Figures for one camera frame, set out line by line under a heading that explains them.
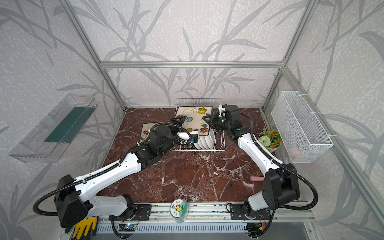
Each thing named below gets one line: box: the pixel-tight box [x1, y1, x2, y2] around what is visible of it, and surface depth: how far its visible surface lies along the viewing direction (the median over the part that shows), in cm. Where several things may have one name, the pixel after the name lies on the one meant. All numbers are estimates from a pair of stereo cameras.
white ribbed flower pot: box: [258, 129, 282, 153], surface depth 86 cm
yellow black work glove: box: [72, 216, 98, 240], surface depth 68 cm
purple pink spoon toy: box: [250, 176, 265, 181], surface depth 85 cm
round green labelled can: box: [169, 199, 188, 223], surface depth 69 cm
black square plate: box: [175, 106, 213, 136], surface depth 83 cm
